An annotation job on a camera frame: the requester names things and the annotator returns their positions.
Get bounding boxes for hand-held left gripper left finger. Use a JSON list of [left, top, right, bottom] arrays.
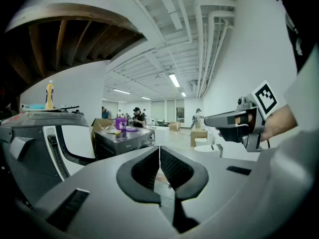
[[116, 145, 161, 204]]

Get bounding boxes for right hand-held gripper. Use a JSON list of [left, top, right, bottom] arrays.
[[203, 80, 279, 153]]

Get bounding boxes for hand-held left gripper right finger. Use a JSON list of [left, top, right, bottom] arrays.
[[159, 145, 209, 234]]

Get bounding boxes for person's right forearm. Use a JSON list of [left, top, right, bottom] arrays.
[[260, 104, 299, 142]]

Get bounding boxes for open cardboard box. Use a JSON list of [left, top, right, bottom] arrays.
[[90, 118, 117, 145]]

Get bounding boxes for grey and white machine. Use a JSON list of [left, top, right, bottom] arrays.
[[0, 110, 97, 204]]

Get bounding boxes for person's right hand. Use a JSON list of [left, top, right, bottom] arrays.
[[215, 114, 254, 142]]

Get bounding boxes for black box appliance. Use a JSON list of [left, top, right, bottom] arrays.
[[94, 126, 156, 160]]

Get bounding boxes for purple cup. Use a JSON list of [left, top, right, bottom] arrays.
[[115, 117, 128, 132]]

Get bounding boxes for white ceiling pipes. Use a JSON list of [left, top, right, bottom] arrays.
[[193, 0, 236, 100]]

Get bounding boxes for person's white shirt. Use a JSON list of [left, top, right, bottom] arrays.
[[258, 43, 319, 234]]

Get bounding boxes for yellow bottle with white cap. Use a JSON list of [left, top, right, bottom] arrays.
[[45, 80, 55, 110]]

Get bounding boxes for brown wooden curved structure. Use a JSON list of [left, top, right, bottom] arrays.
[[4, 2, 147, 85]]

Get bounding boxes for black coiled hose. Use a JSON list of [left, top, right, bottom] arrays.
[[47, 134, 70, 179]]

